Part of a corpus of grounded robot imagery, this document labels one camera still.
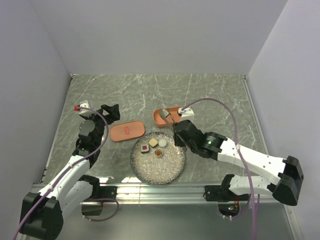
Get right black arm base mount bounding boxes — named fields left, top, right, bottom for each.
left=204, top=185, right=237, bottom=203

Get orange topped sushi cup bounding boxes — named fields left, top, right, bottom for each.
left=154, top=149, right=164, bottom=158

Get metal tongs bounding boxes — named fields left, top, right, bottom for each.
left=160, top=108, right=176, bottom=128

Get white round sushi piece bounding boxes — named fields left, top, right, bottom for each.
left=158, top=139, right=168, bottom=148

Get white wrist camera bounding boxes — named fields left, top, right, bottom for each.
left=177, top=107, right=195, bottom=122
left=74, top=100, right=93, bottom=117

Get orange lunch box base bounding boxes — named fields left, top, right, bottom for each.
left=153, top=106, right=181, bottom=128

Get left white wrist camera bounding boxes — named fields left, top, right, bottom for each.
left=74, top=100, right=93, bottom=117

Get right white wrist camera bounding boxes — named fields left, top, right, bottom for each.
left=177, top=107, right=195, bottom=122

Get cream topped sushi piece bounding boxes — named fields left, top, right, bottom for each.
left=148, top=138, right=159, bottom=148

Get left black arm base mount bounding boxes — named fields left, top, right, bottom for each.
left=98, top=185, right=118, bottom=200

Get red topped sushi piece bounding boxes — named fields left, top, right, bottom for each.
left=140, top=144, right=150, bottom=154

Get speckled round plate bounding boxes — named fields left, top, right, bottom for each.
left=130, top=132, right=186, bottom=185

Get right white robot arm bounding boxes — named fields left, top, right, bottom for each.
left=173, top=120, right=304, bottom=206

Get aluminium front rail frame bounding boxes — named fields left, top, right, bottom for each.
left=31, top=182, right=292, bottom=205

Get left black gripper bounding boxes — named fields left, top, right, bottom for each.
left=83, top=104, right=120, bottom=147

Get orange lunch box lid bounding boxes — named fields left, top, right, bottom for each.
left=109, top=121, right=146, bottom=142

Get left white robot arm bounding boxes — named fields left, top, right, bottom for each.
left=13, top=101, right=121, bottom=240

